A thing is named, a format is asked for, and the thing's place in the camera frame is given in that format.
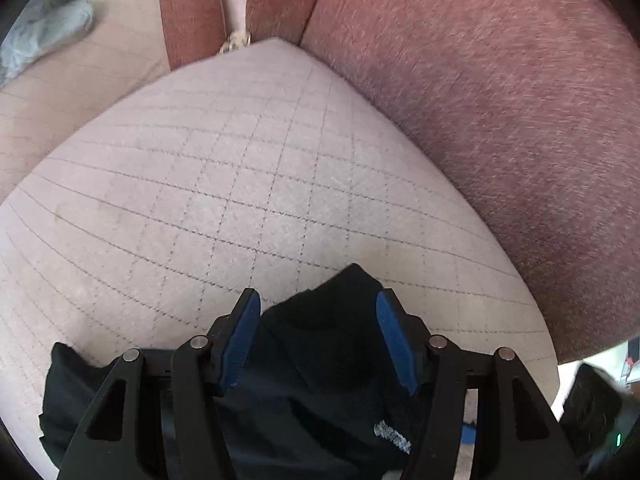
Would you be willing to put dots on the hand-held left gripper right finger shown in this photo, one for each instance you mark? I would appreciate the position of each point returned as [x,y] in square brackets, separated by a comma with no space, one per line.
[397,342]

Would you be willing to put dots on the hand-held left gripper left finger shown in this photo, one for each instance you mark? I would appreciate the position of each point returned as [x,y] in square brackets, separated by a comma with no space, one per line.
[241,340]

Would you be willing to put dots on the black pants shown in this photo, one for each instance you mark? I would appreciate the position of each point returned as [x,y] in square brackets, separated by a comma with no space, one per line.
[320,380]

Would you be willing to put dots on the beige quilted sofa seat cushion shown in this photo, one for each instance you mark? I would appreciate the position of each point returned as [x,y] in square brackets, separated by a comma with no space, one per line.
[260,180]

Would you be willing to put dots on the red-brown sofa back cushion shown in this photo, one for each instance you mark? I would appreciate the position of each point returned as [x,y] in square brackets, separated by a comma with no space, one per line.
[475,110]

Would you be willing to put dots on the small red-brown pillow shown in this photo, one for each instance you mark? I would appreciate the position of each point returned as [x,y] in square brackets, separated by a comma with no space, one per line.
[190,10]

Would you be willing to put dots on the grey crumpled cloth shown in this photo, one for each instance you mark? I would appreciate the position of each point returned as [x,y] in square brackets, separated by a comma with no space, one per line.
[42,25]

